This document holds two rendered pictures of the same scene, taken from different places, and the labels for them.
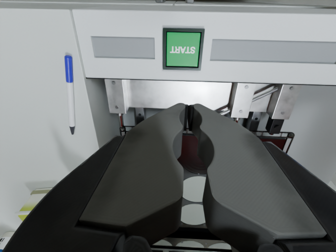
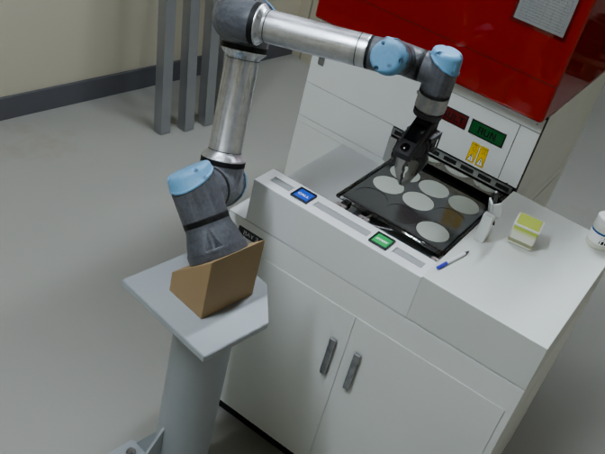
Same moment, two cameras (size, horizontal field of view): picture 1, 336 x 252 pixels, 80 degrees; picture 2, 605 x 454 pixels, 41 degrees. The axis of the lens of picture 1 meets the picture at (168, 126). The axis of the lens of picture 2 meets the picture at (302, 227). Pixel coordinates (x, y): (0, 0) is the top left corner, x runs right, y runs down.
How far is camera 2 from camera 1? 1.93 m
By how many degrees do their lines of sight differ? 30
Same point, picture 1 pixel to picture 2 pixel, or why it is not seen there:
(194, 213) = (433, 189)
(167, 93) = not seen: hidden behind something
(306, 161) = (323, 181)
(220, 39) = (362, 235)
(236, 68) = (361, 223)
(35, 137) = (495, 264)
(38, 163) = (510, 257)
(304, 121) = not seen: hidden behind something
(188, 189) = (425, 204)
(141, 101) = not seen: hidden behind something
